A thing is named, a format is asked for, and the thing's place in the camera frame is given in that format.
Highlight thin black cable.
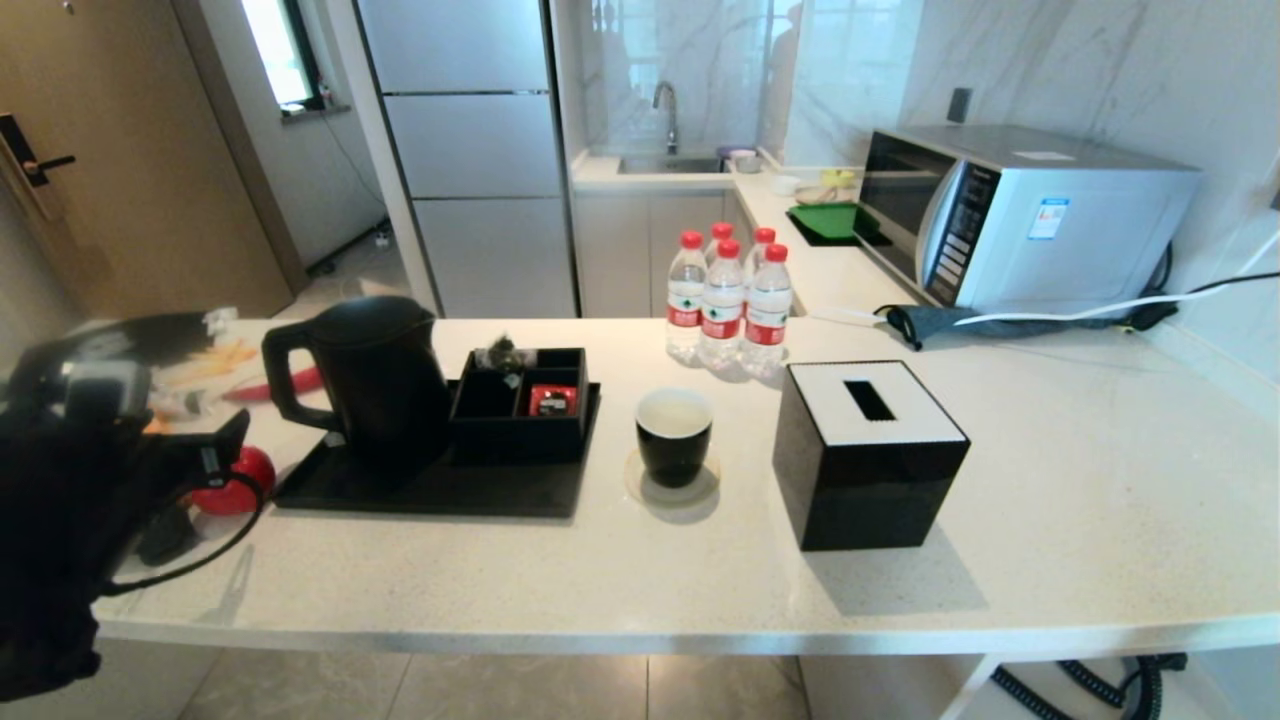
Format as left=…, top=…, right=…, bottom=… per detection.
left=1185, top=271, right=1280, bottom=298

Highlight white kitchen base cabinet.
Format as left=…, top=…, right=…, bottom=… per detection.
left=575, top=190, right=753, bottom=319

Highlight black cooktop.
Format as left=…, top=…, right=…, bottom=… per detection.
left=790, top=215, right=893, bottom=250

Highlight bright window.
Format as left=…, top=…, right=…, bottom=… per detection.
left=240, top=0, right=327, bottom=113

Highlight green plastic tray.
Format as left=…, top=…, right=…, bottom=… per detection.
left=786, top=203, right=881, bottom=242

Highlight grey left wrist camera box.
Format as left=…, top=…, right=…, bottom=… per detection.
left=62, top=360, right=153, bottom=423

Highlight black rectangular serving tray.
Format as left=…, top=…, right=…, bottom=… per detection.
left=273, top=380, right=603, bottom=519

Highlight chrome sink faucet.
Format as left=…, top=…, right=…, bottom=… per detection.
left=653, top=81, right=683, bottom=156

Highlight black coiled cable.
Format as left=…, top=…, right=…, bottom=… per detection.
left=988, top=652, right=1189, bottom=720

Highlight brown wooden door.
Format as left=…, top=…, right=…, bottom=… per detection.
left=0, top=0, right=296, bottom=321

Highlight black bag white tag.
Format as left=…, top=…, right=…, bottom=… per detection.
left=15, top=310, right=241, bottom=393

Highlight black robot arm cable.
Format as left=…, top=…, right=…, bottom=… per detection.
left=98, top=468, right=267, bottom=599

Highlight yellow toy fries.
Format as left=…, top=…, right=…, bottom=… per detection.
left=165, top=340, right=263, bottom=389

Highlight black door lock handle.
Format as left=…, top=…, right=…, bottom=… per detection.
left=0, top=113, right=79, bottom=189

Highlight black cup white inside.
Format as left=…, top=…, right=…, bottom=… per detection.
left=636, top=388, right=714, bottom=489

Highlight black electric kettle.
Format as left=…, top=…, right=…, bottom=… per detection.
left=262, top=295, right=453, bottom=474

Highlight red toy tomato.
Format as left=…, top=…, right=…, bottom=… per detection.
left=192, top=445, right=278, bottom=517

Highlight steel kitchen sink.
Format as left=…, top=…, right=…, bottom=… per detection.
left=617, top=153, right=728, bottom=176

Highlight black tissue box white top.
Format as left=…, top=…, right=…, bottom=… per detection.
left=771, top=360, right=971, bottom=552

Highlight black compartment organizer box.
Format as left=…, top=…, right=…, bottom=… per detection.
left=449, top=347, right=590, bottom=465

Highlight red toy chili pepper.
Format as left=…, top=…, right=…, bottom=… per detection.
left=225, top=367, right=328, bottom=404

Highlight silver microwave oven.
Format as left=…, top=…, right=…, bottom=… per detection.
left=856, top=124, right=1204, bottom=315

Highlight white refrigerator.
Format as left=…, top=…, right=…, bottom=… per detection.
left=355, top=0, right=581, bottom=321

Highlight clear glass coaster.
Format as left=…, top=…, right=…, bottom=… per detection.
left=625, top=448, right=721, bottom=508

